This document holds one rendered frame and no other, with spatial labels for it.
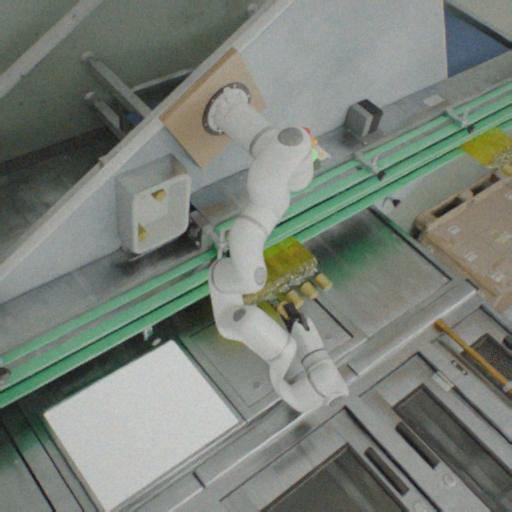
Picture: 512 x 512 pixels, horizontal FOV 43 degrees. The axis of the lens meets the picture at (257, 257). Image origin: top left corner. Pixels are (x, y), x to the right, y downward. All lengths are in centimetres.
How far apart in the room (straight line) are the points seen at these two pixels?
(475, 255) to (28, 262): 448
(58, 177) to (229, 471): 120
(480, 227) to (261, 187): 465
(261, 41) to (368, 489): 119
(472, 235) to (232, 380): 426
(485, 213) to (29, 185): 451
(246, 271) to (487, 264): 440
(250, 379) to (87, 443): 47
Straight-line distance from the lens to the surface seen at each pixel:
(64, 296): 179
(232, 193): 192
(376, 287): 221
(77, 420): 180
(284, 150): 149
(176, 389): 184
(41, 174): 243
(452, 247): 571
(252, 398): 184
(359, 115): 220
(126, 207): 170
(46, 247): 173
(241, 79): 173
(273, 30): 176
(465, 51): 290
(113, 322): 175
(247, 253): 144
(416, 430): 196
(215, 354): 190
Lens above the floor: 183
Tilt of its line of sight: 26 degrees down
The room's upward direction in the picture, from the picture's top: 136 degrees clockwise
